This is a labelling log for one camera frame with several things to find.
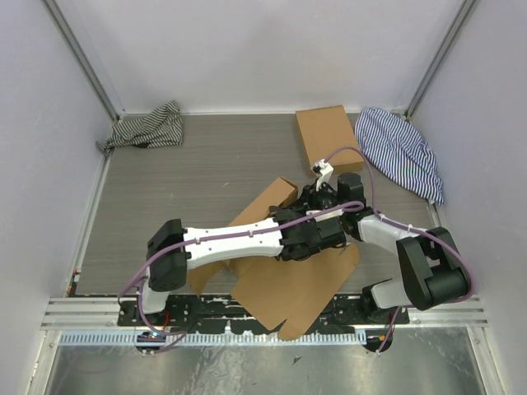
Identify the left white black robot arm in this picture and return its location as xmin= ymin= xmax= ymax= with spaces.
xmin=136 ymin=205 xmax=346 ymax=327

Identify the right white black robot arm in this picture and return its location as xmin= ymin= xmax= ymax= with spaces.
xmin=281 ymin=174 xmax=473 ymax=325

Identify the folded brown cardboard box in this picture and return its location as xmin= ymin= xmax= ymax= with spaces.
xmin=296 ymin=105 xmax=359 ymax=178

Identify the blue white striped cloth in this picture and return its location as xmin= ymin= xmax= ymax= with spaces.
xmin=355 ymin=108 xmax=444 ymax=205

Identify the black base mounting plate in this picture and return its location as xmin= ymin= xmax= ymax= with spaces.
xmin=117 ymin=292 xmax=411 ymax=335

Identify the grey striped cloth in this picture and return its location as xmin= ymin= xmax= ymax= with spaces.
xmin=96 ymin=100 xmax=184 ymax=157

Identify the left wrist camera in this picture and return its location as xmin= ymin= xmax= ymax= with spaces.
xmin=306 ymin=207 xmax=346 ymax=221

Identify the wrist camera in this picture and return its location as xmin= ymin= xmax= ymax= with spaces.
xmin=311 ymin=159 xmax=333 ymax=192
xmin=306 ymin=207 xmax=346 ymax=221

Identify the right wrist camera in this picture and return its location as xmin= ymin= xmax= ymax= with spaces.
xmin=311 ymin=159 xmax=333 ymax=192

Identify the aluminium rail frame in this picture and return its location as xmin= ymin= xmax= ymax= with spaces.
xmin=40 ymin=297 xmax=488 ymax=330

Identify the perforated cable duct strip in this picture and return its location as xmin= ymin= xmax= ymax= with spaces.
xmin=58 ymin=329 xmax=367 ymax=347

